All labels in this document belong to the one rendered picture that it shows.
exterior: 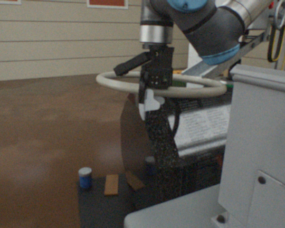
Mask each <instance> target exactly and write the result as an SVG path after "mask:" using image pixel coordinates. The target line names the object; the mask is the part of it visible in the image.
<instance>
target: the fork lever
mask: <svg viewBox="0 0 285 228"><path fill-rule="evenodd" d="M263 38H264V32H263V33H261V34H260V35H258V36H245V40H244V41H246V40H247V39H252V40H251V41H250V42H248V43H247V44H245V45H244V46H243V47H241V48H240V49H239V51H238V52H237V54H236V55H235V56H234V57H232V58H231V59H230V60H228V61H227V62H225V63H222V64H220V65H216V66H209V65H206V64H205V63H204V62H203V61H202V60H200V61H199V62H197V63H195V64H194V65H192V66H190V67H189V68H187V69H186V70H184V71H183V72H182V73H181V75H182V76H183V75H187V76H197V77H201V78H208V79H214V78H215V77H217V76H218V75H219V74H221V73H222V72H223V71H225V70H226V69H227V68H229V67H230V66H231V65H233V64H234V63H235V62H237V61H238V60H239V59H241V58H242V57H243V56H244V55H246V54H247V53H248V52H250V51H251V50H252V49H254V48H255V47H256V46H258V45H259V44H260V43H262V42H263ZM266 39H267V41H269V40H270V35H267V37H266ZM183 82H185V81H183ZM186 83H192V82H186ZM192 84H197V83H192ZM198 85H200V86H201V85H202V84H198ZM202 86H205V85H202Z"/></svg>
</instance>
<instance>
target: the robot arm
mask: <svg viewBox="0 0 285 228"><path fill-rule="evenodd" d="M273 1H274V0H225V1H224V2H223V3H222V4H221V5H219V6H218V7H216V5H215V4H214V2H213V0H142V1H141V22H140V38H139V42H140V43H144V44H143V45H142V48H143V49H149V52H147V51H146V52H143V53H141V54H139V55H137V56H135V57H133V58H131V59H129V60H128V61H126V62H124V63H121V64H119V65H117V66H116V67H115V68H113V71H114V73H115V75H116V76H125V75H126V74H128V73H129V72H130V71H132V70H133V69H135V68H137V67H140V66H141V68H142V70H141V72H140V85H139V108H140V115H141V117H142V119H143V120H145V112H146V113H147V115H148V116H149V115H150V111H153V110H158V109H159V108H160V106H161V104H163V103H164V102H165V100H164V98H163V97H161V96H153V91H152V90H151V89H147V86H148V87H154V88H155V89H160V90H162V89H165V90H168V87H170V86H171V85H172V76H173V68H172V57H173V52H174V47H168V46H167V44H172V36H173V26H174V22H175V24H176V25H177V27H178V28H179V29H180V31H181V32H182V33H183V34H184V36H185V37H186V38H187V40H188V41H189V42H190V43H191V45H192V46H193V48H194V49H195V50H196V52H197V53H198V56H199V57H200V58H201V59H202V61H203V62H204V63H205V64H206V65H209V66H216V65H220V64H222V63H225V62H227V61H228V60H230V59H231V58H232V57H234V56H235V55H236V54H237V52H238V51H239V49H240V43H239V42H237V40H238V39H239V38H240V37H241V36H242V35H243V34H244V33H245V31H246V29H247V28H248V27H249V26H250V25H251V24H252V23H253V22H254V21H255V20H256V19H257V17H258V16H259V15H260V14H261V13H262V12H263V11H264V10H265V9H266V8H267V7H268V6H269V5H270V4H271V3H272V2H273ZM156 52H157V53H158V55H157V53H156ZM143 64H144V65H143Z"/></svg>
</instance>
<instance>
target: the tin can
mask: <svg viewBox="0 0 285 228"><path fill-rule="evenodd" d="M78 174H79V181H80V187H81V188H84V189H87V188H90V187H91V186H92V185H93V178H92V169H91V168H81V169H80V170H79V171H78Z"/></svg>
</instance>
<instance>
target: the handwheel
mask: <svg viewBox="0 0 285 228"><path fill-rule="evenodd" d="M281 4H283V9H282V10H280V6H281ZM268 17H269V18H272V17H273V25H274V28H275V29H276V30H280V29H281V27H282V26H283V24H284V21H285V0H280V1H279V2H278V4H277V5H276V8H275V11H274V13H269V16H268Z"/></svg>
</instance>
